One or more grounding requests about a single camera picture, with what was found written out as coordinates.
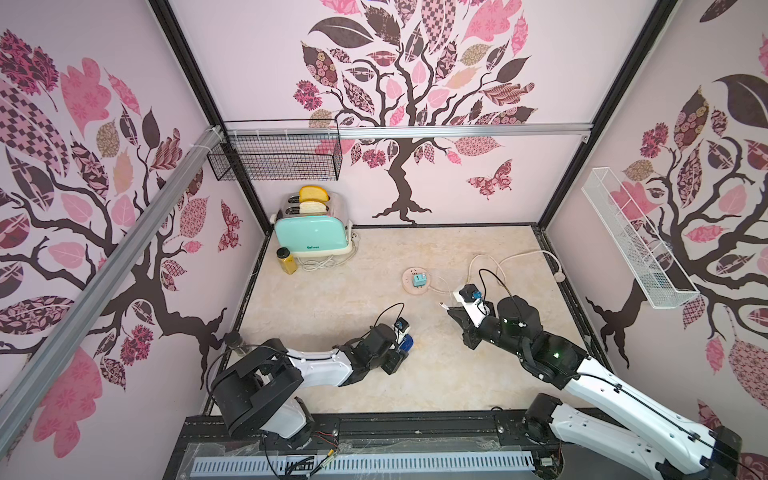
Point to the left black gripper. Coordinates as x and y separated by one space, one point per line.
394 363

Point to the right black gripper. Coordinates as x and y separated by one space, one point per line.
473 324

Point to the blue electric shaver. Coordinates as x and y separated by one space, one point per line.
406 344

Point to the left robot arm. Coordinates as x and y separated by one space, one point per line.
257 394

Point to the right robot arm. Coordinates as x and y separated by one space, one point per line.
641 435

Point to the pink round power strip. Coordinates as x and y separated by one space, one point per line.
407 281

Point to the yellow bottle black cap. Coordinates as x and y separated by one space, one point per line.
286 260

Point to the mint green toaster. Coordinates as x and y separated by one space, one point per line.
314 235

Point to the pale toast slice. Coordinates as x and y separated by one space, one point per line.
312 207

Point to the yellow toast slice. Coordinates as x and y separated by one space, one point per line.
313 193

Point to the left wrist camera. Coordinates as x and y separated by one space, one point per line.
401 327

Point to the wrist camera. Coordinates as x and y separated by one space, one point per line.
401 327
475 306

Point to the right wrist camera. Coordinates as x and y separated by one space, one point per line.
475 306

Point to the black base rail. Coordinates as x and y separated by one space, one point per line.
492 430

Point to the white slotted cable duct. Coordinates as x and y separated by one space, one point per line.
306 466

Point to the white wire shelf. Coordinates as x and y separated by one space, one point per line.
624 208

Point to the back aluminium frame bar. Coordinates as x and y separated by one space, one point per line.
546 129

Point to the aluminium frame bar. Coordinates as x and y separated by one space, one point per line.
546 129
27 390

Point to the black wire basket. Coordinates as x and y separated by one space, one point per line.
279 150

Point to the left aluminium frame bar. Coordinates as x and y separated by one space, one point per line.
27 390

